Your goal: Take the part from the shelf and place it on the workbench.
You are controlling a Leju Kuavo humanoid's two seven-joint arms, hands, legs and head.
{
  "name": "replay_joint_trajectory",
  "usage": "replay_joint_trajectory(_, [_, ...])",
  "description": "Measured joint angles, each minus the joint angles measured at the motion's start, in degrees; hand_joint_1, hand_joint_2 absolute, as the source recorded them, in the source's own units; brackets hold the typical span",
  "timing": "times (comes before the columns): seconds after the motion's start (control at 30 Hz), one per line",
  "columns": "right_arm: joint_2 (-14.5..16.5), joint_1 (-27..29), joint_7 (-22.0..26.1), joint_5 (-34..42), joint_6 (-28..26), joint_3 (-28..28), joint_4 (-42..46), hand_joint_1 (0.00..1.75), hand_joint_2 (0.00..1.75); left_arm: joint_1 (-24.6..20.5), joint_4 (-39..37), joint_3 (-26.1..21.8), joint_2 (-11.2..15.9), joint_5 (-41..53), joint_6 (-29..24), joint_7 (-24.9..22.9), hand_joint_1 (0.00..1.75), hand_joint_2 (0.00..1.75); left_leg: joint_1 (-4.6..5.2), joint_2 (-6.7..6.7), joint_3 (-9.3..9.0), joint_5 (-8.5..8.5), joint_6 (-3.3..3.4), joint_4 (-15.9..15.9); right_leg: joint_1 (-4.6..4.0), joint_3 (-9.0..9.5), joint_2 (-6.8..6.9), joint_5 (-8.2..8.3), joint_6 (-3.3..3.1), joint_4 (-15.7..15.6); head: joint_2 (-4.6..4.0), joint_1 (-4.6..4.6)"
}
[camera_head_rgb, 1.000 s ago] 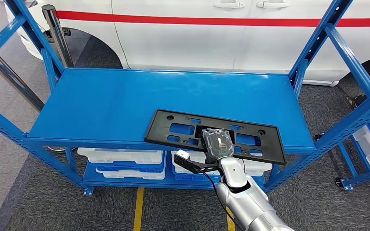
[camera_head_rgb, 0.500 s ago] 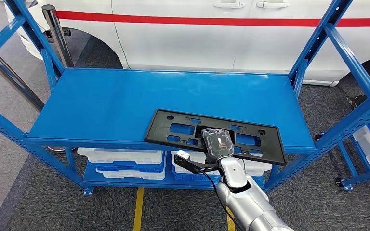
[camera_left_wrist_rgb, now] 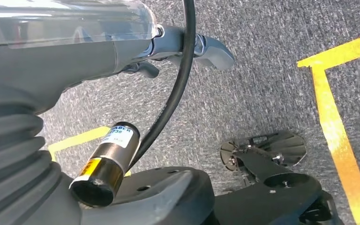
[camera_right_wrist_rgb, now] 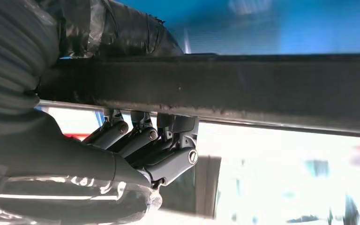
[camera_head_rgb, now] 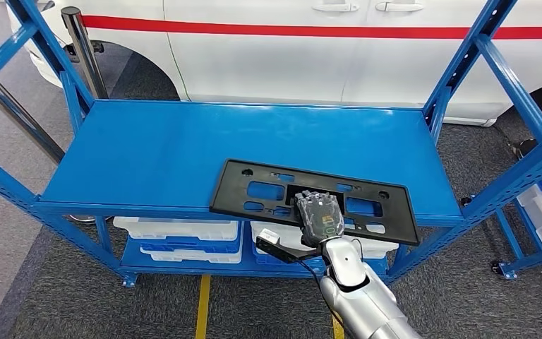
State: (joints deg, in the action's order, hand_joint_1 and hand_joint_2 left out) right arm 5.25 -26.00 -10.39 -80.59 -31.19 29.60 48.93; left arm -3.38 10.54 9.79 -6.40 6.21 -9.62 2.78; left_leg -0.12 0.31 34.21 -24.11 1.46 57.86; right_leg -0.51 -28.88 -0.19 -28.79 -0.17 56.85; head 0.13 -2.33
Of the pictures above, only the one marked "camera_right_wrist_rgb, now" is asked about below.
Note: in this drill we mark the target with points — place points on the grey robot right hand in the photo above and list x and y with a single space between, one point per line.
59 161

